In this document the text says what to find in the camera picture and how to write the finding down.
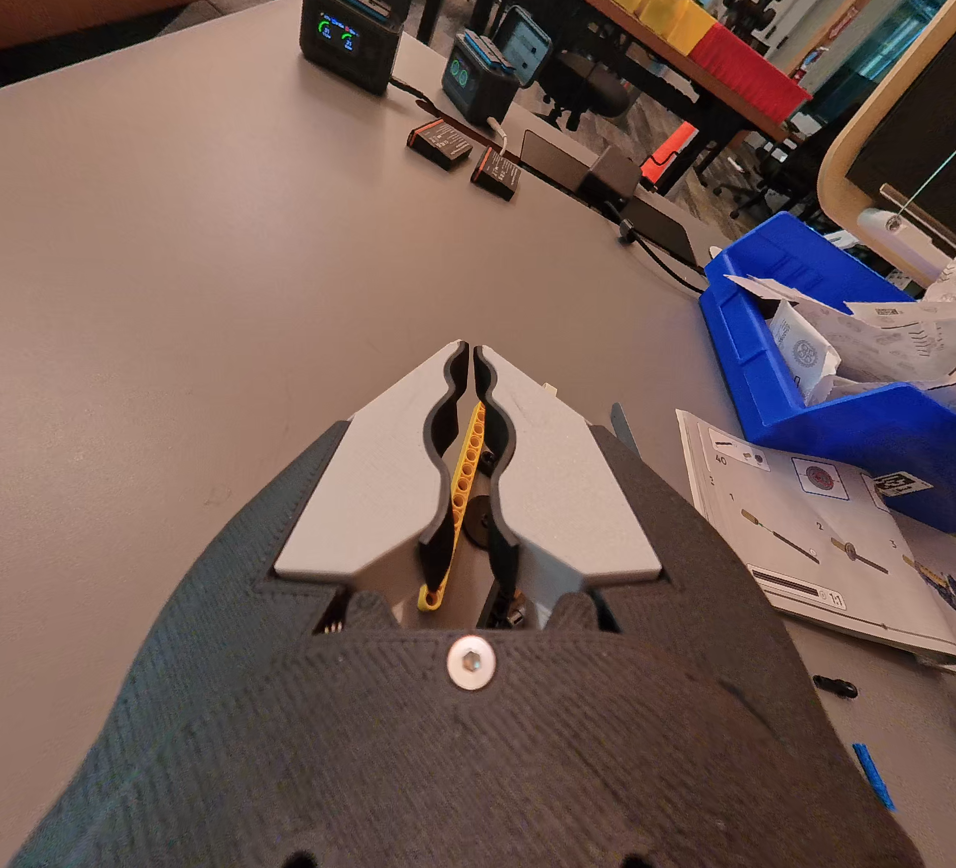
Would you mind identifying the large black battery charger case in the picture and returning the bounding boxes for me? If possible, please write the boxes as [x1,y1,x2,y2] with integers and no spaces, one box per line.
[300,0,419,96]

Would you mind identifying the black office chair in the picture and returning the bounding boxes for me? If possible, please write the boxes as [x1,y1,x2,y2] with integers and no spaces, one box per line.
[538,50,636,129]

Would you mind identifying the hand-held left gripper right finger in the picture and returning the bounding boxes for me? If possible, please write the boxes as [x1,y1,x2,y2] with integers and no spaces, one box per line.
[473,344,664,622]

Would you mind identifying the black camera battery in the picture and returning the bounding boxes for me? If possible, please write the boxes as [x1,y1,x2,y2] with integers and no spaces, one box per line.
[471,147,524,203]
[407,121,474,172]

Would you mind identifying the dark grey desk flap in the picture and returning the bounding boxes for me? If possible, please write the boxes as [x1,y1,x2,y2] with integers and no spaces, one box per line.
[620,196,707,267]
[520,130,598,191]

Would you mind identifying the small black battery charger case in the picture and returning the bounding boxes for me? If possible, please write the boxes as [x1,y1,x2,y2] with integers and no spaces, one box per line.
[442,5,554,128]

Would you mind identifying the blue lego piece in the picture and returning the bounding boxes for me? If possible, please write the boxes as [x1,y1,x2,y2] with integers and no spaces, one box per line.
[853,743,896,811]

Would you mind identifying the dark partition with wooden frame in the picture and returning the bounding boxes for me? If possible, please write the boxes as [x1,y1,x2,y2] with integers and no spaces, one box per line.
[818,0,956,286]

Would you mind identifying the blue storage bin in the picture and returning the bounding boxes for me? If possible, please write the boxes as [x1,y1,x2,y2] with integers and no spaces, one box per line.
[700,212,956,533]

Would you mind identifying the crumpled white paper bags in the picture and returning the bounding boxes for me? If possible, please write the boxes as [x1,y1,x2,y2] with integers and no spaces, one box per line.
[724,274,956,406]

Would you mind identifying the wide red bin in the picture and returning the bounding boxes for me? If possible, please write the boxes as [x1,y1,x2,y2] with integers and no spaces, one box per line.
[687,24,813,125]

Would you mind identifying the black power cable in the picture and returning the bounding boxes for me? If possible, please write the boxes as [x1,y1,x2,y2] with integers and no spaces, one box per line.
[601,199,711,295]

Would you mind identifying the lego instruction booklet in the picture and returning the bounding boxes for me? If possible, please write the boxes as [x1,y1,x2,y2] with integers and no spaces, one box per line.
[676,408,956,671]

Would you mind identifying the black charger cable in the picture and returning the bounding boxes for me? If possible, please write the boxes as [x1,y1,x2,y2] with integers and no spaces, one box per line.
[387,76,449,118]

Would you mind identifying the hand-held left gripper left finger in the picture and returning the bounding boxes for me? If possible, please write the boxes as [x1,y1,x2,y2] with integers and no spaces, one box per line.
[273,341,472,593]

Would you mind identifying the red orange object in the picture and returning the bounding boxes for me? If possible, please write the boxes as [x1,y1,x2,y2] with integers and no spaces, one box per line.
[641,123,699,188]

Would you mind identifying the black power adapter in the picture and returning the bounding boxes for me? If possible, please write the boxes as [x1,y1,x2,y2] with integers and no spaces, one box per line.
[579,145,643,208]

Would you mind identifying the long yellow lego beam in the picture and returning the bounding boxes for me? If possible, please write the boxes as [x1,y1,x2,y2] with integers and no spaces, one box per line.
[417,401,486,613]

